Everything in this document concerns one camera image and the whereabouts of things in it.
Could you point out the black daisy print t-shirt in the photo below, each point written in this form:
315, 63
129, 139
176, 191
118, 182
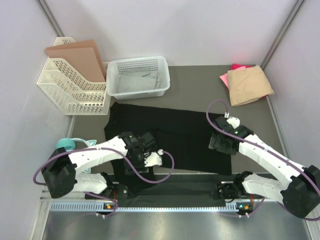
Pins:
184, 134

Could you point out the pink folded t-shirt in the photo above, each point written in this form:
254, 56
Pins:
224, 79

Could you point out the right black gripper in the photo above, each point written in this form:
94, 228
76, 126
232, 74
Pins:
214, 143

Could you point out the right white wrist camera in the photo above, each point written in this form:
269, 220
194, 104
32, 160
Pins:
233, 121

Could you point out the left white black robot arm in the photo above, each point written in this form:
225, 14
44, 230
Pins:
68, 171

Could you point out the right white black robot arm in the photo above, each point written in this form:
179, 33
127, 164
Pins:
293, 185

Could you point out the white perforated plastic basket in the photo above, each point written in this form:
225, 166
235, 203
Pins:
116, 67

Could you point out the cream perforated file organizer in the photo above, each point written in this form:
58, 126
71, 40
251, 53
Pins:
72, 94

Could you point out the teal cat ear headphones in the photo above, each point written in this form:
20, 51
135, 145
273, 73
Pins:
70, 143

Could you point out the red folded t-shirt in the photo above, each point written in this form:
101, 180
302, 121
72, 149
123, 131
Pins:
236, 66

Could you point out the grey folded cloth in basket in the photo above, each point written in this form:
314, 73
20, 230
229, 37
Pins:
139, 79

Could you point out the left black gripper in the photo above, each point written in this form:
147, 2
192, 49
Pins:
141, 167

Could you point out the beige folded t-shirt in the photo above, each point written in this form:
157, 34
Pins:
248, 85

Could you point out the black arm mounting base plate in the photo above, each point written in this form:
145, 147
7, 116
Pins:
179, 190

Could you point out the brown cardboard folder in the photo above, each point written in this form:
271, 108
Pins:
84, 56

